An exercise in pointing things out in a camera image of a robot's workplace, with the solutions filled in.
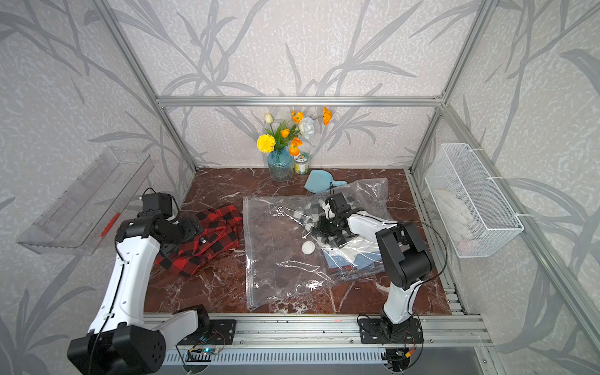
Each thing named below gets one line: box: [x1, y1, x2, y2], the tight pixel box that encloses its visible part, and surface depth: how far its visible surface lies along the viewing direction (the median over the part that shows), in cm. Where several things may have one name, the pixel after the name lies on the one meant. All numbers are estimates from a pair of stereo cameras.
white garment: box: [324, 240, 382, 263], surface depth 88 cm
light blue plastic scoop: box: [304, 169, 348, 193], surface depth 117 cm
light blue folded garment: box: [321, 248, 383, 270], surface depth 86 cm
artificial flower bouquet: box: [256, 107, 333, 157], surface depth 93 cm
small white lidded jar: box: [292, 151, 311, 175], surface depth 118 cm
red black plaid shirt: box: [153, 205, 243, 278], surface depth 90 cm
